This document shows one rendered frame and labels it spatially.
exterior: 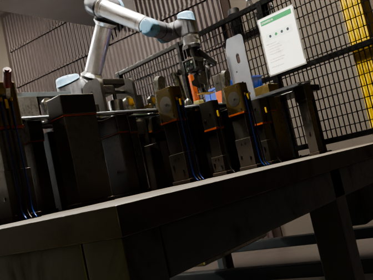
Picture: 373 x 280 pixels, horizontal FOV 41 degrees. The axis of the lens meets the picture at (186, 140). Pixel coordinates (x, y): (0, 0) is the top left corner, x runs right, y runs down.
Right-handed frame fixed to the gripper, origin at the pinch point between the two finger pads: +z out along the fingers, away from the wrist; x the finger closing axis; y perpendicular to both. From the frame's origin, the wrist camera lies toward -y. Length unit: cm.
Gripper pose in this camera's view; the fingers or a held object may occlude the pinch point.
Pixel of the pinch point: (205, 89)
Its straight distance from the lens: 223.4
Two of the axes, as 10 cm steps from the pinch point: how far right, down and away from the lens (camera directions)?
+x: 6.9, -2.0, -6.9
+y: -6.9, 1.0, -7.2
